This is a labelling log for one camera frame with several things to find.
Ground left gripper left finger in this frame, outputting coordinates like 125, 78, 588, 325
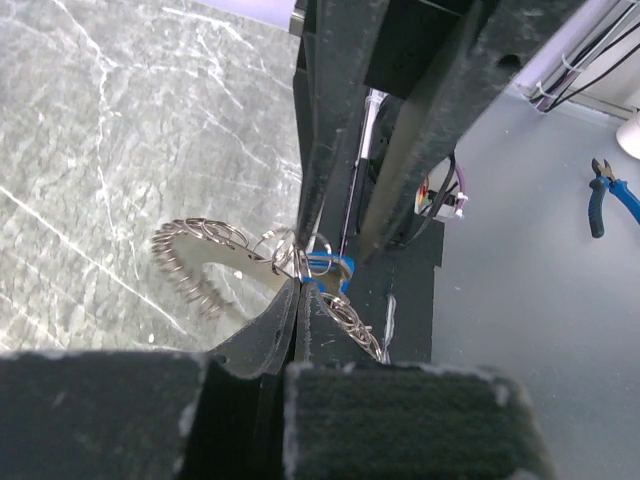
1, 281, 300, 479

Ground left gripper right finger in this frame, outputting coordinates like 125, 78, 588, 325
284, 286, 555, 479

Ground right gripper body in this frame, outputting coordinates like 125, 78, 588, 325
364, 1, 483, 99

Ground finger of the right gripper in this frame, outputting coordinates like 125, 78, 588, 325
293, 1, 389, 245
359, 1, 582, 261

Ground white round container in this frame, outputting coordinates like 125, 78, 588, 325
616, 111, 640, 160

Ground wall cable bundle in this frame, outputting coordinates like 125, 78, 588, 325
519, 0, 640, 114

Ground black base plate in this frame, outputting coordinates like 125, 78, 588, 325
299, 221, 444, 365

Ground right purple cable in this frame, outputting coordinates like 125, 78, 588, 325
444, 159, 471, 221

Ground blue handled pliers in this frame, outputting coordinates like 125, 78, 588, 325
588, 158, 640, 239

